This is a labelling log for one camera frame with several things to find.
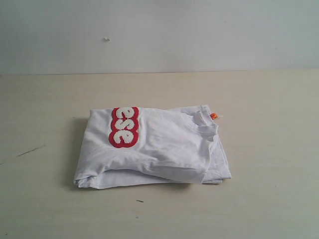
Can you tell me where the white t-shirt with red lettering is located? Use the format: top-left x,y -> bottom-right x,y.
74,105 -> 231,189

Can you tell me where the orange neck size tag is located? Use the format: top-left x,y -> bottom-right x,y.
210,113 -> 224,120

